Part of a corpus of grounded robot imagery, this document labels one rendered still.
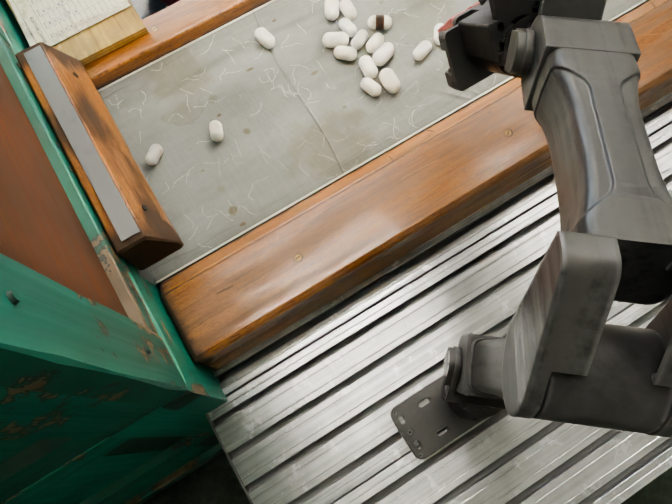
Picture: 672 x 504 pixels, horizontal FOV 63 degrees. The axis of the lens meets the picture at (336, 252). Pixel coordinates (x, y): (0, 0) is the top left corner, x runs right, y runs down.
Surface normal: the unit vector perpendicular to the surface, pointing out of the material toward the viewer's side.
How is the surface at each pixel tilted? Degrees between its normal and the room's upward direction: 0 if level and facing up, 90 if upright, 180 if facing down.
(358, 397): 0
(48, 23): 0
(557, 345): 44
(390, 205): 0
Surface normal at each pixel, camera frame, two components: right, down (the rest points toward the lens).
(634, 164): 0.01, -0.62
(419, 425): -0.04, -0.31
